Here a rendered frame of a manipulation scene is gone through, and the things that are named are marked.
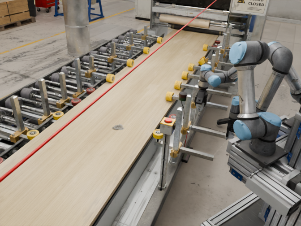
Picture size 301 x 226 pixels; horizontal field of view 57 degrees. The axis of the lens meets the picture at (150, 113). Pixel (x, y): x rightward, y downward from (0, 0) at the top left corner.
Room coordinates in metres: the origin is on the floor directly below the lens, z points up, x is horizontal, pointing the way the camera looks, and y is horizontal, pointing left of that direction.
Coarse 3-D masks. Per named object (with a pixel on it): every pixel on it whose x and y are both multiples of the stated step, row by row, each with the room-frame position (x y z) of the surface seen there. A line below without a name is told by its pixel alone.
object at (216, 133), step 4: (192, 128) 1.80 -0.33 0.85; (196, 128) 1.79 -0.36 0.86; (200, 128) 1.79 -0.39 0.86; (204, 128) 1.79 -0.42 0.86; (200, 132) 1.77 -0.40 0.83; (204, 132) 1.76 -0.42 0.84; (208, 132) 1.75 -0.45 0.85; (212, 132) 1.74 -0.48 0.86; (216, 132) 1.74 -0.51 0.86; (220, 132) 1.75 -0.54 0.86; (216, 136) 1.73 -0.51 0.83; (220, 136) 1.72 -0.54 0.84; (224, 136) 1.71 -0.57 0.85
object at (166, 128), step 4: (164, 120) 1.32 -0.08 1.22; (172, 120) 1.32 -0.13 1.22; (160, 124) 1.29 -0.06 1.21; (164, 124) 1.28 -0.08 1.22; (168, 124) 1.28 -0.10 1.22; (172, 124) 1.28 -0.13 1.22; (160, 128) 1.29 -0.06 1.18; (164, 128) 1.28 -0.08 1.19; (168, 128) 1.27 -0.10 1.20; (172, 128) 1.28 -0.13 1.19; (160, 132) 1.29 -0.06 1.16; (164, 132) 1.28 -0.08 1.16; (168, 132) 1.27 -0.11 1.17
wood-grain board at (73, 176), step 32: (160, 64) 2.98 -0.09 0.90; (96, 96) 2.14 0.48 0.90; (128, 96) 2.17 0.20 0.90; (160, 96) 2.20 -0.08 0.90; (64, 128) 1.64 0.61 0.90; (96, 128) 1.66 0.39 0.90; (128, 128) 1.68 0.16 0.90; (32, 160) 1.29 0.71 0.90; (64, 160) 1.30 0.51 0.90; (96, 160) 1.32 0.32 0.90; (128, 160) 1.33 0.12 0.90; (0, 192) 1.02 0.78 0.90; (32, 192) 1.03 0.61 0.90; (64, 192) 1.04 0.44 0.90; (96, 192) 1.06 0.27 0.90; (0, 224) 0.83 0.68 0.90; (32, 224) 0.84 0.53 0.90; (64, 224) 0.85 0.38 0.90
